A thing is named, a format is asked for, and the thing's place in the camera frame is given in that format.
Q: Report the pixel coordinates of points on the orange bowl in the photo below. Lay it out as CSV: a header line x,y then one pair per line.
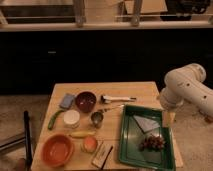
x,y
57,150

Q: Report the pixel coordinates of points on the bunch of dark grapes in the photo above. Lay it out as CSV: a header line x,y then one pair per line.
x,y
152,143

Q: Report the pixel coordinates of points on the white lidded jar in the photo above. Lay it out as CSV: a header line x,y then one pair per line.
x,y
71,118

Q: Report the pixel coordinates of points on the green cucumber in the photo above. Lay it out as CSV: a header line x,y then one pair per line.
x,y
53,119

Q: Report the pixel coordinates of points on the black pole stand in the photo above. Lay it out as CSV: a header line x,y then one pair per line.
x,y
27,140

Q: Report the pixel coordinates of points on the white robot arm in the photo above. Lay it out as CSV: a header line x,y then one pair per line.
x,y
186,84

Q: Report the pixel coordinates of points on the metal measuring cup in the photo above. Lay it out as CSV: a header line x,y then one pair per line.
x,y
97,119

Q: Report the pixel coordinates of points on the blue sponge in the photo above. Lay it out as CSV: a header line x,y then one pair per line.
x,y
67,101

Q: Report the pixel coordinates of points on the orange peach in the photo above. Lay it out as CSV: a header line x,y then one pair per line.
x,y
90,144

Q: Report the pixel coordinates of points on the grey folded cloth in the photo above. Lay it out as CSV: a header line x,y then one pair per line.
x,y
146,124

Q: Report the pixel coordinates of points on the dark red bowl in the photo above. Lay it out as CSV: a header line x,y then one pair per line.
x,y
85,101

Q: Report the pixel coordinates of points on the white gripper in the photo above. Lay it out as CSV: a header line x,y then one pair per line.
x,y
168,118

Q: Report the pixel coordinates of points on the green tray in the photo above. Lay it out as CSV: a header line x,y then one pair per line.
x,y
132,135

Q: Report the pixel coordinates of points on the yellow banana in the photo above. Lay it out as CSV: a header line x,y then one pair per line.
x,y
82,134

